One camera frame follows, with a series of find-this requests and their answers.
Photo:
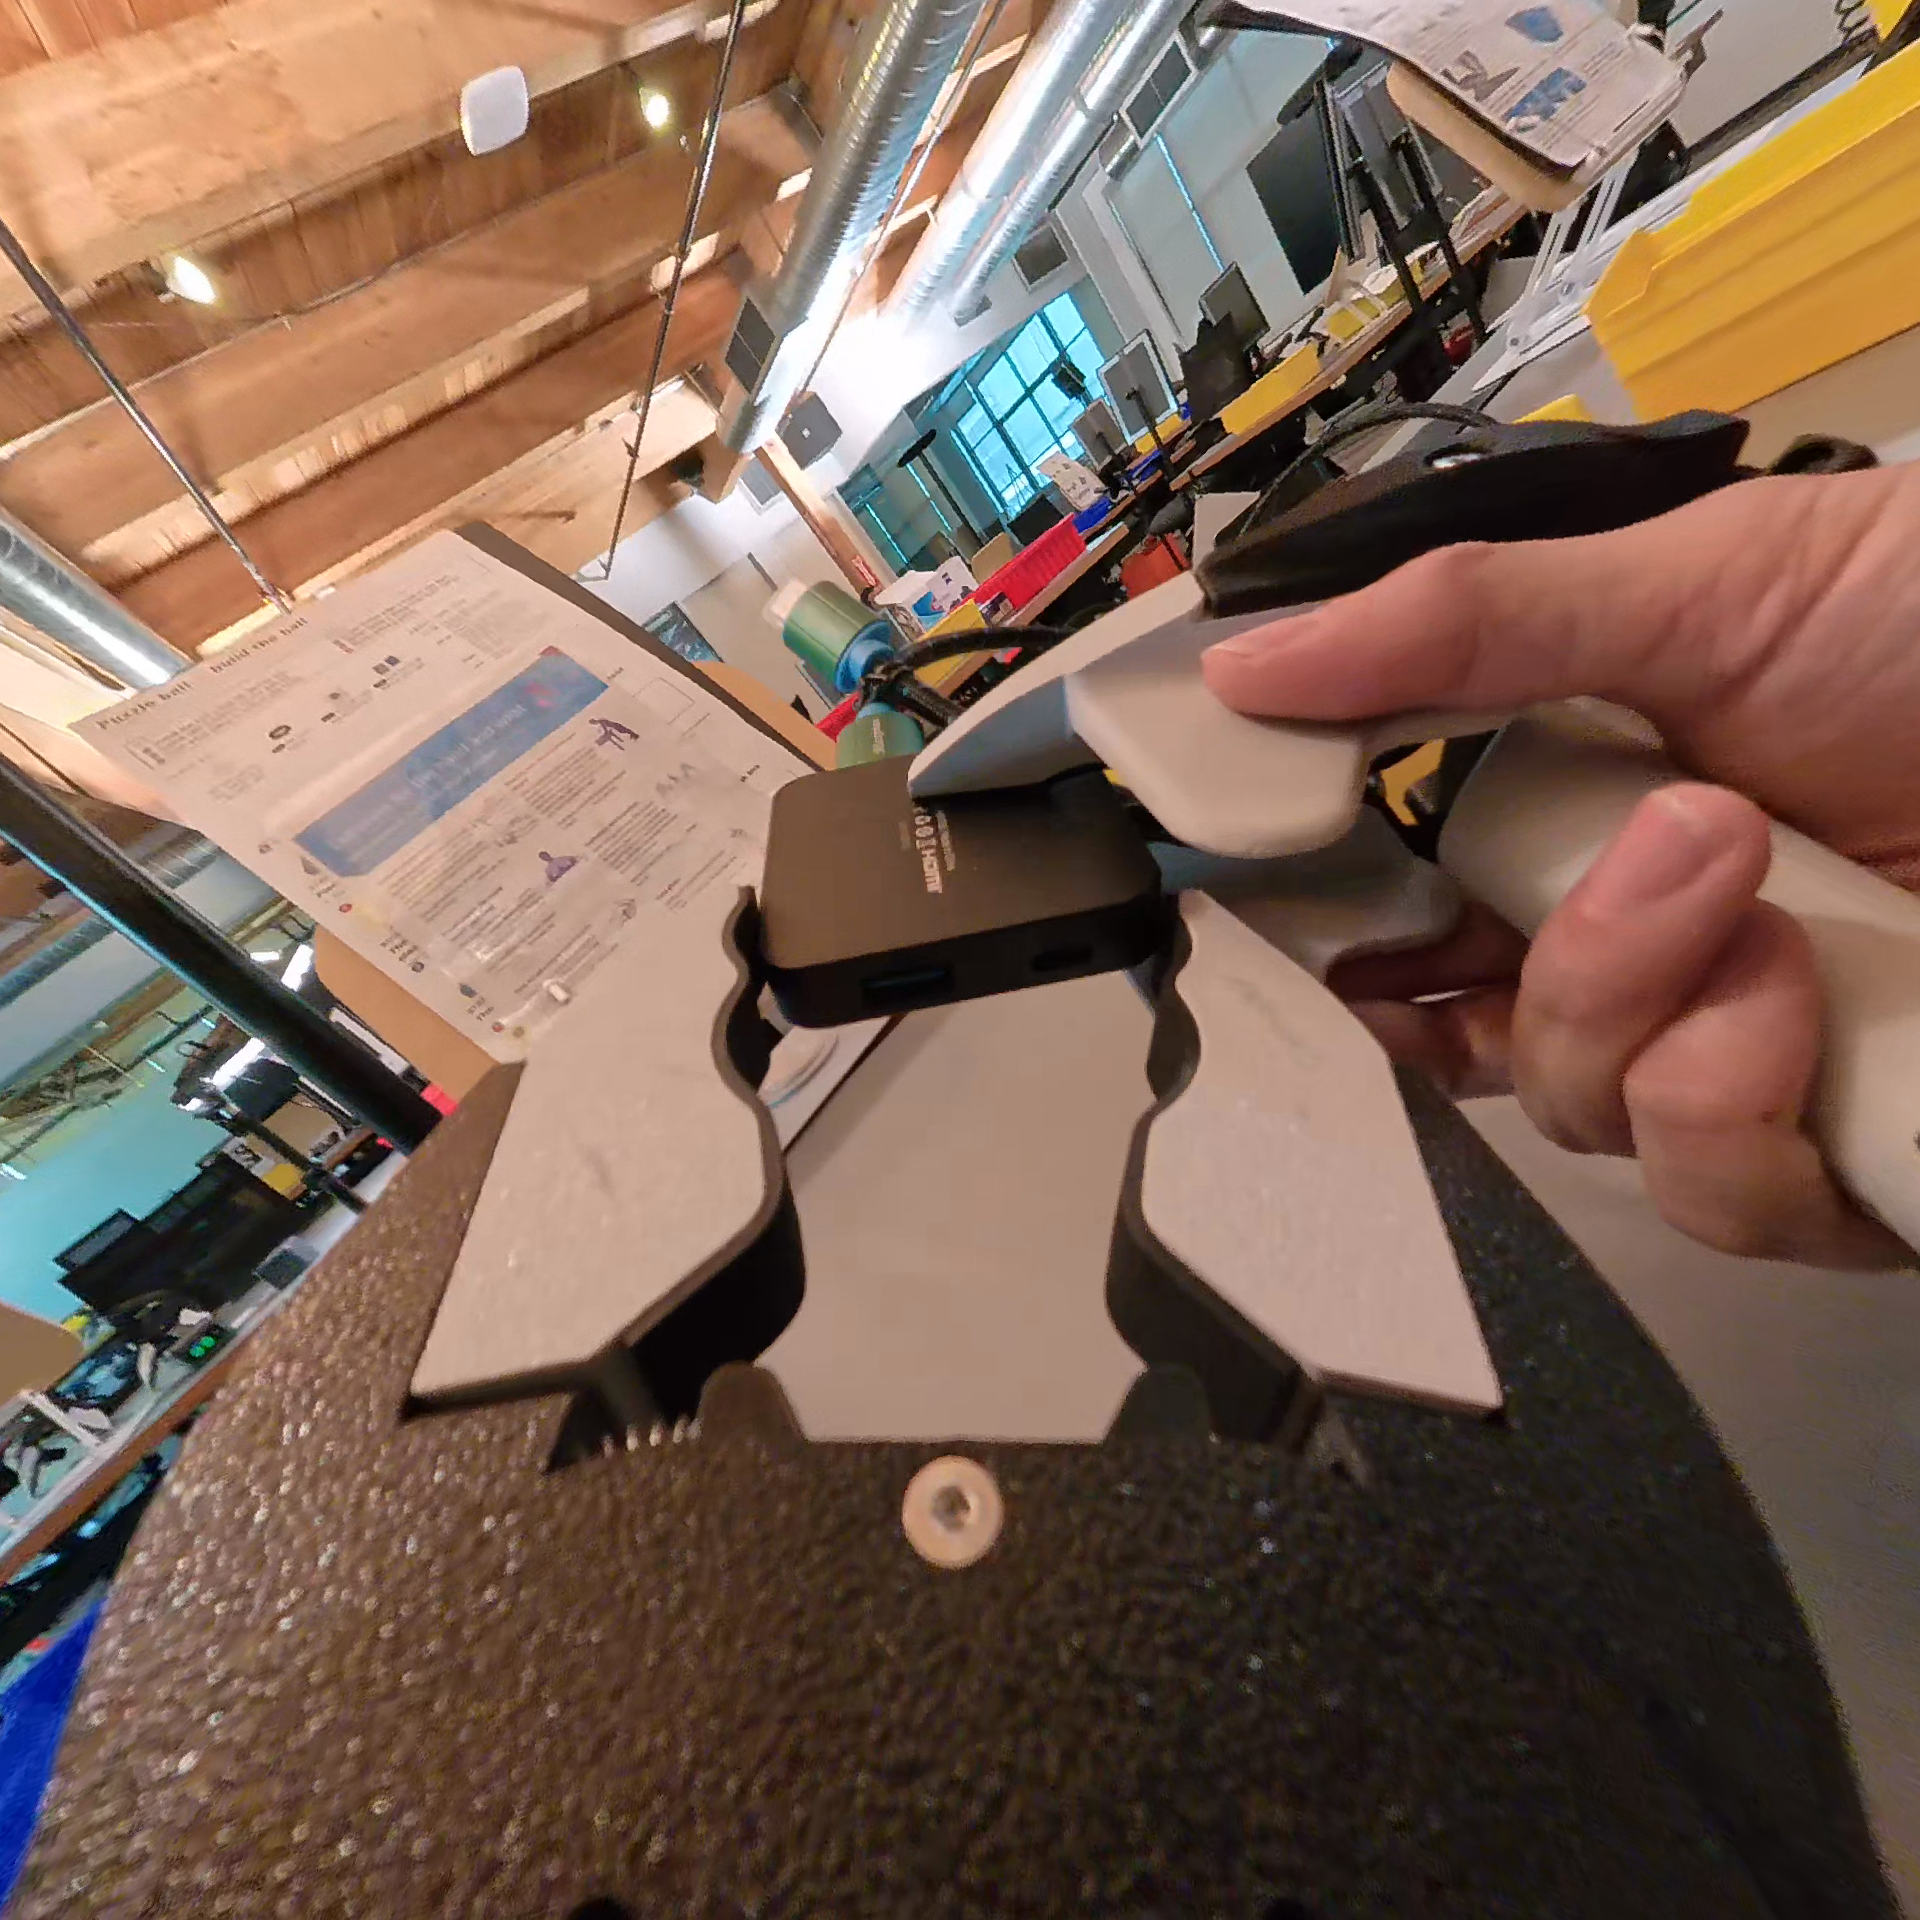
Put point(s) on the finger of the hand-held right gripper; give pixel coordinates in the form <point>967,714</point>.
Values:
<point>1202,781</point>
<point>1036,720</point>

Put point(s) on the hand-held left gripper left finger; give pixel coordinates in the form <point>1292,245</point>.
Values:
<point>601,1202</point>

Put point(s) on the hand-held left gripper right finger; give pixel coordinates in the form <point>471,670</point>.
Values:
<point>1290,1202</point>

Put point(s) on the small black adapter hub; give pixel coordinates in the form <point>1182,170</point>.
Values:
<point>902,901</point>

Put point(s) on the person's right hand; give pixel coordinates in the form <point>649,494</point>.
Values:
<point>1724,646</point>

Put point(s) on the yellow plastic bin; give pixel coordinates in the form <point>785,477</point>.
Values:
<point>1771,284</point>

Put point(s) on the black metal pole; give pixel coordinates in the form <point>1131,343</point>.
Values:
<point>225,962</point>

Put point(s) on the white ceiling access point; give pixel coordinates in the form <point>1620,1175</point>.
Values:
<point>494,111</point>

